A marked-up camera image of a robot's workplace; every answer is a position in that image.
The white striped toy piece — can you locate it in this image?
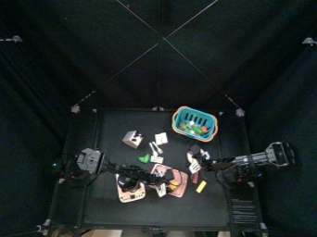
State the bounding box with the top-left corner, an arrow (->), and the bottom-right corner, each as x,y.
156,182 -> 169,198
187,152 -> 204,175

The pink square plate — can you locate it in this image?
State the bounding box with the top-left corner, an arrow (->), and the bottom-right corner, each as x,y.
149,163 -> 191,199

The yellow toy block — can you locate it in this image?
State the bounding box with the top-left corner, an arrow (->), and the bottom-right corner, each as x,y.
195,180 -> 209,194

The white plastic fork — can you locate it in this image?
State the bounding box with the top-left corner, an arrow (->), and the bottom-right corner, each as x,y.
152,141 -> 165,155

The white plastic spoon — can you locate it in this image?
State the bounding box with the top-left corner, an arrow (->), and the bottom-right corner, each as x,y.
148,143 -> 160,157

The pale rectangular toy tray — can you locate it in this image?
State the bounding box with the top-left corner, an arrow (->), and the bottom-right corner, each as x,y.
116,173 -> 148,204

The green toy vegetable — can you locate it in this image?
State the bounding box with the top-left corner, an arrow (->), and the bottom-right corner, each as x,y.
191,125 -> 207,135

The grey toy cube with hole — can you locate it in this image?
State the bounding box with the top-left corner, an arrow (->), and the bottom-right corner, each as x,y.
122,130 -> 145,150

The teal basket with orange rim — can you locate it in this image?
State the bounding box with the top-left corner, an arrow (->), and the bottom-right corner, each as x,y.
172,106 -> 220,143

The white printed label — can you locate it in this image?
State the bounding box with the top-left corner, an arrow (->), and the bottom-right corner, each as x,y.
231,198 -> 259,228

